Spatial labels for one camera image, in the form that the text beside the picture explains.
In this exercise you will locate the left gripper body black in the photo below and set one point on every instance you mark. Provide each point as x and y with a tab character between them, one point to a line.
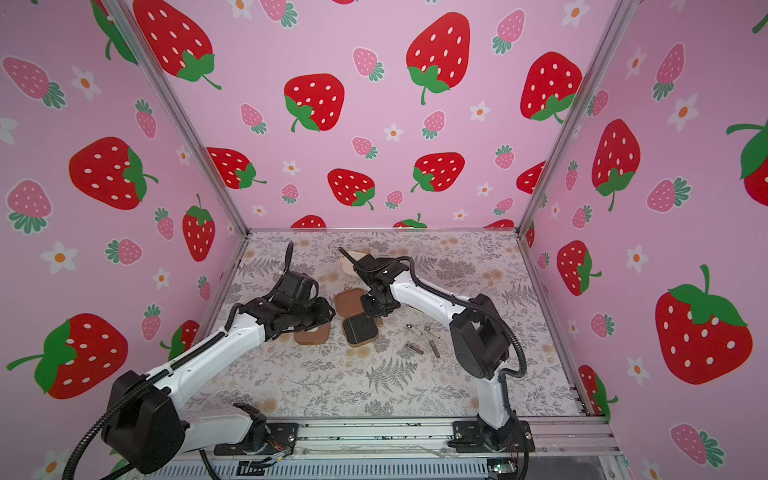
310	315

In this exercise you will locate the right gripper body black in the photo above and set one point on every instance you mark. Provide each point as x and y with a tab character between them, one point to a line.
372	303

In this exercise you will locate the tan brown case lid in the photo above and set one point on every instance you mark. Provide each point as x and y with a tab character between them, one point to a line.
317	336

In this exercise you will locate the brown nail file tool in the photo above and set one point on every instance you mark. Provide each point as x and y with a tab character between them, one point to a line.
434	349

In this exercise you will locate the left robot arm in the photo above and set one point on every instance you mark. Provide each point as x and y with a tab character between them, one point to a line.
145	422

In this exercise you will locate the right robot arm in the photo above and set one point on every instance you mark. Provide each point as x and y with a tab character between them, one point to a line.
484	345

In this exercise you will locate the small silver nail tool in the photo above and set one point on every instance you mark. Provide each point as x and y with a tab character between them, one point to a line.
414	329

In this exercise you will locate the cream case lid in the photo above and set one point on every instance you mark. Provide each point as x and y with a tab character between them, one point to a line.
347	264

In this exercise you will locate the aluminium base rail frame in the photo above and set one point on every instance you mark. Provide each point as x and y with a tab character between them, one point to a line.
415	448

